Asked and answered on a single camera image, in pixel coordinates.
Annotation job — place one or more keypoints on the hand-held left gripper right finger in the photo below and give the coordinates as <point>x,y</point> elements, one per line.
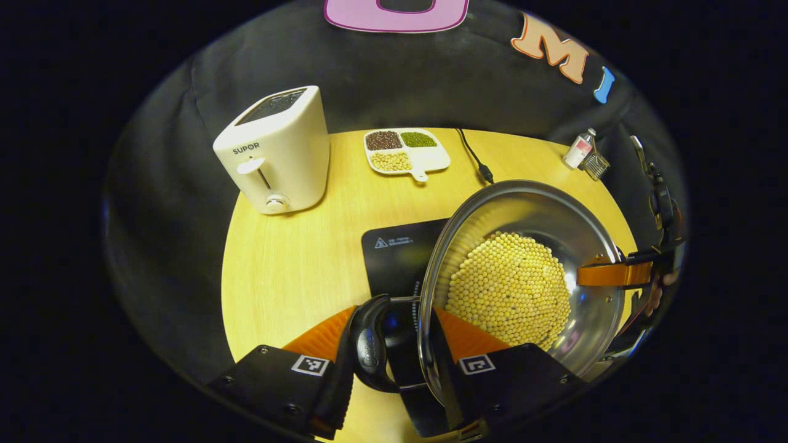
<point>523,381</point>

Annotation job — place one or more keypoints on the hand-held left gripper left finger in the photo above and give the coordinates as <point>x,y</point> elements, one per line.
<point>335,394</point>

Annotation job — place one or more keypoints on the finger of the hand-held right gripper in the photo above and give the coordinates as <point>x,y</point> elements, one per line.
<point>609,275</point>

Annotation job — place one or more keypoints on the stainless steel pot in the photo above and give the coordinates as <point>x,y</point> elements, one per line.
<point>591,320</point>

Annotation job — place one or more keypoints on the black induction cooktop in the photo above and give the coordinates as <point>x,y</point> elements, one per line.
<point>400,258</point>

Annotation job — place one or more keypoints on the small glass jar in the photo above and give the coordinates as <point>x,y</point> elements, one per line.
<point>596,165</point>

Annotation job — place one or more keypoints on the heap of yellow soybeans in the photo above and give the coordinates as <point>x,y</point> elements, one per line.
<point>511,289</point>

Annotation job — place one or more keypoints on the small white plastic bottle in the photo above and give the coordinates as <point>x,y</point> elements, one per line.
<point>577,151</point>

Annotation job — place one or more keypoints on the white divided tray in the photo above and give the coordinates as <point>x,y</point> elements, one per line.
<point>431,161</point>

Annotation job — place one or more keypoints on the pile of green mung beans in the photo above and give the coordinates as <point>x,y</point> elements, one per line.
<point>419,139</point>

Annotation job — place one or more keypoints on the small portion of pale beans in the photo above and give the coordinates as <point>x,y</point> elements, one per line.
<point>391,161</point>

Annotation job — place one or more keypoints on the white toaster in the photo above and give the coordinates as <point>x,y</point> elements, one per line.
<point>277,154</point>

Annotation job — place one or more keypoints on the pile of dark red beans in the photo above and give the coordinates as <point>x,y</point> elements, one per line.
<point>384,140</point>

